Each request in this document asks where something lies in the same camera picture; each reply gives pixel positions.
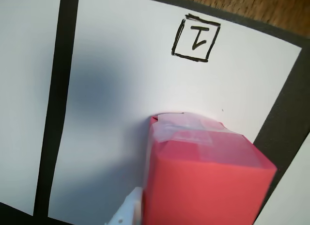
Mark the black mat with WRO print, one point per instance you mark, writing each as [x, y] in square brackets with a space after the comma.
[63, 65]

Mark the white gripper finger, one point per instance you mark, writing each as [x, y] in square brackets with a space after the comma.
[129, 206]

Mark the red paper box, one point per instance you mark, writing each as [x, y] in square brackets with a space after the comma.
[206, 181]

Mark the white paper sheet marked 2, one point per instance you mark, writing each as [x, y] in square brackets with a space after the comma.
[24, 89]

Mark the white paper sheet marked 1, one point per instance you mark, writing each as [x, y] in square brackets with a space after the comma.
[145, 77]

